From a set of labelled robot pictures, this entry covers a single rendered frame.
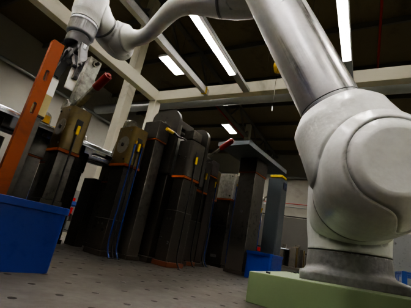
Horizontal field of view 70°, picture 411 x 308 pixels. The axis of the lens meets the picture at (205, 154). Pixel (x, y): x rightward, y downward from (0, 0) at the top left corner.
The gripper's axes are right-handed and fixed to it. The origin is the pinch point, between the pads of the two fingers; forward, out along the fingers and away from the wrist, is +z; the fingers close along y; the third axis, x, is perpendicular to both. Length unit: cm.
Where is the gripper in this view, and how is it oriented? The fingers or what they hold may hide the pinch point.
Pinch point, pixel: (58, 90)
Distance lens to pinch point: 103.9
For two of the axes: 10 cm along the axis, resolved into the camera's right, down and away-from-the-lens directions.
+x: -5.7, -3.5, -7.4
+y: -8.0, 0.3, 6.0
